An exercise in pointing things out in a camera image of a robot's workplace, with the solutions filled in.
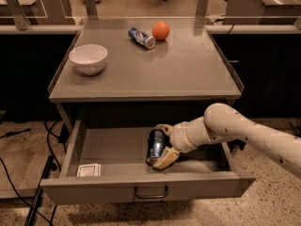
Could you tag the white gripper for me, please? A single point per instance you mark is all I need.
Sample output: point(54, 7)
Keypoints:
point(179, 137)

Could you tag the blue pepsi can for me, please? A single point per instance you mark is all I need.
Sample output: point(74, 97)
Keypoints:
point(156, 145)

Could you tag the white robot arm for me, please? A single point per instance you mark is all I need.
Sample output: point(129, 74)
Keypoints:
point(222, 123)

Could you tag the open grey top drawer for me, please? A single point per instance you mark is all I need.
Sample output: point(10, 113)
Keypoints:
point(205, 173)

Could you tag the white card in drawer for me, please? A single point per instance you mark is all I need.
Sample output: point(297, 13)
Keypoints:
point(89, 170)

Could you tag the crushed blue soda can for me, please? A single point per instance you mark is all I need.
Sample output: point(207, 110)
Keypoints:
point(142, 38)

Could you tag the grey metal cabinet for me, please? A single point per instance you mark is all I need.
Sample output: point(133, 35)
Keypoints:
point(187, 66)

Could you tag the black cloth behind cabinet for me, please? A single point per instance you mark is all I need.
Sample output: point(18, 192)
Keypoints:
point(236, 143)

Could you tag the orange fruit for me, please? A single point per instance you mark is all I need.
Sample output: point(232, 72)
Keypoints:
point(160, 30)

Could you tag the white ceramic bowl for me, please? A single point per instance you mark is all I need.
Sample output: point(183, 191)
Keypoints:
point(88, 59)

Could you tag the black power strip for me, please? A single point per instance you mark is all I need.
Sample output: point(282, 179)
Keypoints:
point(30, 219)

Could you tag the grey background desk right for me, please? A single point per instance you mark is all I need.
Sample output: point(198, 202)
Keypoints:
point(262, 11)

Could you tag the grey background desk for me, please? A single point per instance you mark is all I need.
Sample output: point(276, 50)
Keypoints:
point(262, 11)
point(40, 12)

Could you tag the grey background desk left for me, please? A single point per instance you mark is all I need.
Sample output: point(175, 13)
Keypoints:
point(40, 12)

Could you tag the black drawer handle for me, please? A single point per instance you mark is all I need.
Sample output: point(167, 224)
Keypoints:
point(150, 193)

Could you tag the right grey metal post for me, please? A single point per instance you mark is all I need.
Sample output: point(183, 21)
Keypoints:
point(201, 9)

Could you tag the grey metal post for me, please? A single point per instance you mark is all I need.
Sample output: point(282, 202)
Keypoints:
point(17, 14)
point(92, 13)
point(201, 9)

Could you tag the middle grey metal post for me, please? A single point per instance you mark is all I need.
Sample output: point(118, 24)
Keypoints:
point(92, 13)

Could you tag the left grey metal post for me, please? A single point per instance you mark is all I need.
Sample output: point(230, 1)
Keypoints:
point(17, 14)

